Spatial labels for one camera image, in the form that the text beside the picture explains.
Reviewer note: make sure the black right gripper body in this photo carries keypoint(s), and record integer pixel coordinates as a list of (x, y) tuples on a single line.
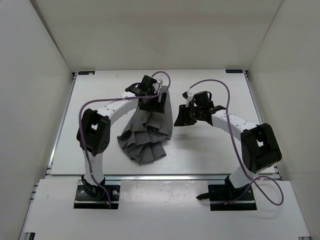
[(196, 112)]

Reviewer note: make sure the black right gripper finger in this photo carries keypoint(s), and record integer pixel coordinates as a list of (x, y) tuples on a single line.
[(192, 120), (183, 117)]

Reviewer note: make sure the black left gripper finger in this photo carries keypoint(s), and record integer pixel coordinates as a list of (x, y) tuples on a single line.
[(161, 103), (148, 106)]

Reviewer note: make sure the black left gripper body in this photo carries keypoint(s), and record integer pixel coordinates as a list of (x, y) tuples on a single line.
[(153, 92)]

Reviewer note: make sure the grey pleated skirt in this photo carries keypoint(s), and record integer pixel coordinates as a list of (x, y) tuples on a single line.
[(143, 137)]

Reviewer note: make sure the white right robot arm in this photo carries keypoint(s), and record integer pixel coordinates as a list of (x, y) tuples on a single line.
[(259, 147)]

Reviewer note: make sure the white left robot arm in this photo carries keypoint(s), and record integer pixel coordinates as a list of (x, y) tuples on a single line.
[(94, 131)]

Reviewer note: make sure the right blue corner label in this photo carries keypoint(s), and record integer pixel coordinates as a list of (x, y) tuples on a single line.
[(234, 71)]

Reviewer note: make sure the blue corner label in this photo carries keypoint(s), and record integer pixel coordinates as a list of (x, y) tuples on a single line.
[(86, 73), (234, 71)]

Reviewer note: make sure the left blue corner label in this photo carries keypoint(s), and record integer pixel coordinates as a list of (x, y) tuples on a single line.
[(86, 73)]

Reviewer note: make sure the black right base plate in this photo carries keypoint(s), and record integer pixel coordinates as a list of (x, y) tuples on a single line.
[(224, 198)]

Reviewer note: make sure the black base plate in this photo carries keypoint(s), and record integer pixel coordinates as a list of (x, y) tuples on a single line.
[(224, 198), (83, 200)]

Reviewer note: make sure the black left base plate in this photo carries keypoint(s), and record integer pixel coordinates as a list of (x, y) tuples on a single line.
[(83, 200)]

